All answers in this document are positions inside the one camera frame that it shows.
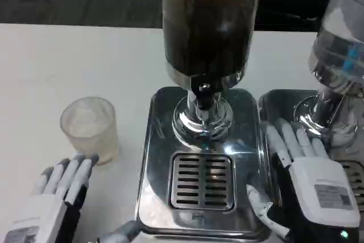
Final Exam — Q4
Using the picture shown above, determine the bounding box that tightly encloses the slotted steel drip grid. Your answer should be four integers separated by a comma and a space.
338, 160, 364, 198
169, 151, 237, 212

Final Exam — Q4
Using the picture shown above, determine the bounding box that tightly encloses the drink dispenser with clear tank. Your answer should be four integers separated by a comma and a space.
292, 0, 364, 141

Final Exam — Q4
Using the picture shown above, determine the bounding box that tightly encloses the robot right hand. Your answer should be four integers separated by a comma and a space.
246, 117, 361, 243

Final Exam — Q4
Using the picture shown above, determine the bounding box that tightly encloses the steel drip tray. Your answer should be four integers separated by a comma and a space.
136, 86, 268, 241
258, 89, 364, 243

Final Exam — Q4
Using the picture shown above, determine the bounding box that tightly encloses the clear ribbed glass cup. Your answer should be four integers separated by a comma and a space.
59, 97, 119, 166

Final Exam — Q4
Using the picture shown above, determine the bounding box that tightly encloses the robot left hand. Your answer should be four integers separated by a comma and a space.
0, 153, 142, 243

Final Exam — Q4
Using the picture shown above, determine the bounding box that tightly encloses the drink dispenser with dark drink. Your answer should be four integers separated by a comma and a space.
161, 0, 265, 143

